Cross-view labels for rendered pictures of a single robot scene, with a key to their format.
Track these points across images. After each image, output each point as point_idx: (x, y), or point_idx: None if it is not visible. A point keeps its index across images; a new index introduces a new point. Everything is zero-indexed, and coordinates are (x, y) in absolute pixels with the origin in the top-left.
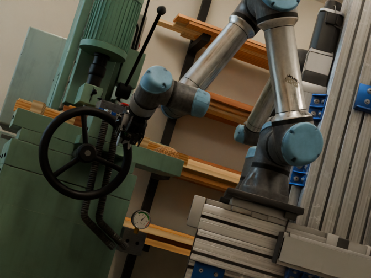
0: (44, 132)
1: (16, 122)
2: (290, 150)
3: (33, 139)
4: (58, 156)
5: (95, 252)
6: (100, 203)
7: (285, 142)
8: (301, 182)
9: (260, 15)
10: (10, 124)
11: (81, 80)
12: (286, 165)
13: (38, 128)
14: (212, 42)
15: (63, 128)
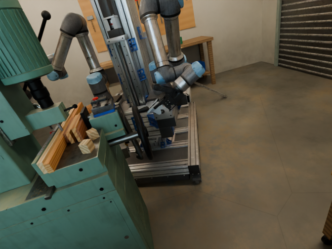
0: (146, 143)
1: (103, 164)
2: None
3: (107, 161)
4: (110, 154)
5: (127, 167)
6: (139, 146)
7: None
8: (142, 78)
9: (175, 12)
10: (66, 179)
11: (20, 109)
12: None
13: (103, 153)
14: (154, 34)
15: (103, 140)
